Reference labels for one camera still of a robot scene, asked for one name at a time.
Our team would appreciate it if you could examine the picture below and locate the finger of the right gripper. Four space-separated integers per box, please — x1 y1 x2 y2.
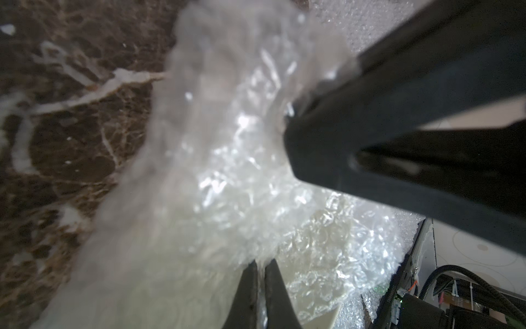
284 1 525 254

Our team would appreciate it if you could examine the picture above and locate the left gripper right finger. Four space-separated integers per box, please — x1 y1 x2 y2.
264 259 302 329

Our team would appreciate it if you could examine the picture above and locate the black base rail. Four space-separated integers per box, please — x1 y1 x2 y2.
368 218 432 329

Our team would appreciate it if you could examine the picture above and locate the cream white bowl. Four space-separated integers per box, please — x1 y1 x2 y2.
276 222 365 328

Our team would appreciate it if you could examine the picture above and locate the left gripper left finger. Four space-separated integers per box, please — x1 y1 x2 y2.
222 261 258 329

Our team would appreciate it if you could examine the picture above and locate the bubble wrap sheet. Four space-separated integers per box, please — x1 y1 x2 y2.
35 1 423 328
309 0 429 53

